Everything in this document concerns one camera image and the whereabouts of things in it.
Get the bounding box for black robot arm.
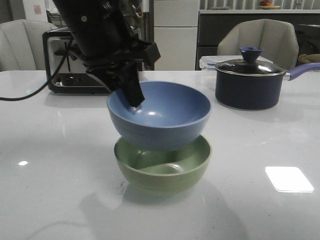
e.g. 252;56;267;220
54;0;161;107

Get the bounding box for dark blue saucepan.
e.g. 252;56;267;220
215;62;320;110

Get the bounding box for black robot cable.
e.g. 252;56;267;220
0;37;76;102

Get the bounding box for clear plastic container blue clips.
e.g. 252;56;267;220
199;55;273;73

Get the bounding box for blue bowl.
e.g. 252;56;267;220
106;81;211;151

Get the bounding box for beige upholstered chair right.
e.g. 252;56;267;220
217;19;299;69

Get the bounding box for beige upholstered chair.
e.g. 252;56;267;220
217;19;299;69
0;19;57;72

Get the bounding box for white drawer cabinet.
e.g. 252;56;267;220
153;0;200;71

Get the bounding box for light green bowl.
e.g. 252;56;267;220
114;136;212;195

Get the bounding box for black and chrome toaster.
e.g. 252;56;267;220
42;27;111;94

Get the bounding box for glass lid with blue knob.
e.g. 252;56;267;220
215;46;286;77

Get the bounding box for fruit plate on counter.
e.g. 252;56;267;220
258;0;281;10

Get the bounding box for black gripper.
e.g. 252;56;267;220
72;39;161;107

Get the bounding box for beige upholstered chair left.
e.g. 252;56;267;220
0;19;57;72

